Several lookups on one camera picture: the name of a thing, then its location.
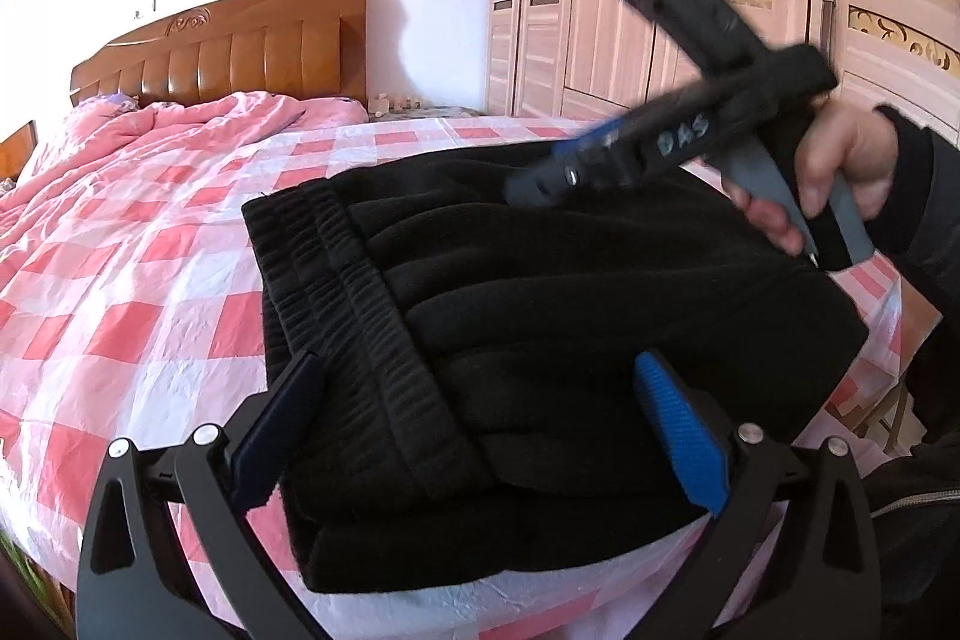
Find black pants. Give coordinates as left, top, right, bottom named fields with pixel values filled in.
left=241, top=137, right=871, bottom=596

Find light wooden wardrobe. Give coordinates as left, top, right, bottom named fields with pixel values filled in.
left=486, top=0, right=960, bottom=161

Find pink quilt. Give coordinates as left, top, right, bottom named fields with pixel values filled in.
left=0, top=89, right=368, bottom=236

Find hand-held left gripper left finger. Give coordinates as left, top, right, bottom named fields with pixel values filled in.
left=75, top=349, right=327, bottom=640

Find person's right forearm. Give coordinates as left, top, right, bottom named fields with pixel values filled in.
left=870, top=104, right=960, bottom=446

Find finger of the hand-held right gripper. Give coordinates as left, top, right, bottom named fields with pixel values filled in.
left=551, top=119, right=632, bottom=163
left=501, top=149, right=647, bottom=210

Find brown wooden cabinet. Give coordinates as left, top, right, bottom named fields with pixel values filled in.
left=0, top=119, right=38, bottom=180

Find nightstand with floral cloth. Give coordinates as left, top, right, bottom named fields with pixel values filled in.
left=364, top=101, right=488, bottom=122

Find person's black jacket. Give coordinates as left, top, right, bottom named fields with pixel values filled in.
left=855, top=437, right=960, bottom=640

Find small ornaments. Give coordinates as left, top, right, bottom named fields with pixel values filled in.
left=367, top=94, right=422, bottom=120

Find pink checked bedsheet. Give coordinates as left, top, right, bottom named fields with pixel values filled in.
left=0, top=107, right=946, bottom=640

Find person's right hand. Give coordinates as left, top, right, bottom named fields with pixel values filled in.
left=724, top=98, right=901, bottom=259

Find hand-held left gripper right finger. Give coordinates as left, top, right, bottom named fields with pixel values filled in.
left=632, top=349, right=882, bottom=640

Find wooden bed headboard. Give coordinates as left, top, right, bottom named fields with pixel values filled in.
left=69, top=0, right=368, bottom=109

